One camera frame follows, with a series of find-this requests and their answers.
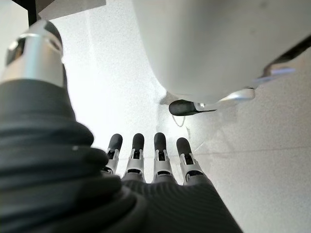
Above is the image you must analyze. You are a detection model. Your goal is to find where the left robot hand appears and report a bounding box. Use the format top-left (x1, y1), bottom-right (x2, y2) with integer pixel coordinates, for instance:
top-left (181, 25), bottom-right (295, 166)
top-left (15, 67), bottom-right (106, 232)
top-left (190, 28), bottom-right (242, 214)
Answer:
top-left (0, 19), bottom-right (243, 233)

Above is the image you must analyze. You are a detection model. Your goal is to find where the dark left robot foot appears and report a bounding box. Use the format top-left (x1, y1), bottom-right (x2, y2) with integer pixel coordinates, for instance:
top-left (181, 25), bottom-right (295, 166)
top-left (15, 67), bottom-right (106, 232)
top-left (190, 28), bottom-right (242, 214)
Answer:
top-left (169, 99), bottom-right (217, 117)

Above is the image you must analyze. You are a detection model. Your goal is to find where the white robot body base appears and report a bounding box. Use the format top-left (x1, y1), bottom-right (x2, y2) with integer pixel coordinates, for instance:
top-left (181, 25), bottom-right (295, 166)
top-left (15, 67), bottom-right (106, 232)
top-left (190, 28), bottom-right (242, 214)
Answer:
top-left (131, 0), bottom-right (311, 104)

